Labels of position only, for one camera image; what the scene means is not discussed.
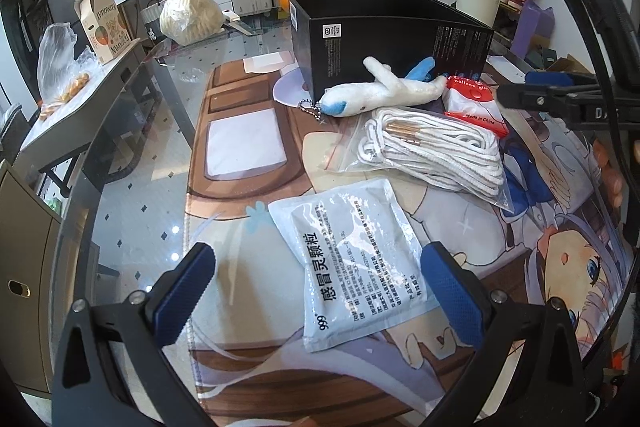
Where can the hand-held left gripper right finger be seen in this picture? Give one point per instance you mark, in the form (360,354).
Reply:
(455,297)

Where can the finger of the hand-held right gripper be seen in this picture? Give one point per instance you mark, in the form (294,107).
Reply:
(547,79)
(535,99)

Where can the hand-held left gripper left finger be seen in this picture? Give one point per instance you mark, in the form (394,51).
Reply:
(185,292)

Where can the red balloon packet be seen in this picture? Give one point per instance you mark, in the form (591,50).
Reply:
(470,102)

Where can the white medicine sachet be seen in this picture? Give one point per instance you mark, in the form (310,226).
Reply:
(350,257)

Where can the black cardboard box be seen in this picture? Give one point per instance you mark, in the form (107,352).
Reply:
(390,47)

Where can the white blue plush toy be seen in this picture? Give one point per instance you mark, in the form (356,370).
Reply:
(380,94)

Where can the person's right hand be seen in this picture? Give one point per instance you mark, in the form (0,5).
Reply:
(617,189)

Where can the brown cardboard box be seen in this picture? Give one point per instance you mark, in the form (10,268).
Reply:
(567,64)

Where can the purple box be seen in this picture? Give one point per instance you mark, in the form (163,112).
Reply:
(532,29)

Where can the printed desk mat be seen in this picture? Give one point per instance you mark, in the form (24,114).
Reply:
(240,147)

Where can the grey cabinet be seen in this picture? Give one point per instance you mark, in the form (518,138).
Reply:
(30,257)

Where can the white side table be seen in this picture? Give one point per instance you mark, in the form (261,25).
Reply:
(100,82)

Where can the white paper sheet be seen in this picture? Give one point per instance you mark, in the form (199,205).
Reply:
(267,62)

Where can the clear plastic snack bag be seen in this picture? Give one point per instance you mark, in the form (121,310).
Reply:
(57,62)

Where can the printed cardboard fruit box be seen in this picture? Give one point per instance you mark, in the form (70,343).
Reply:
(105,29)

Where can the pale round bagged bundle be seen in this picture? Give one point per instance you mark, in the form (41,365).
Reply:
(190,17)

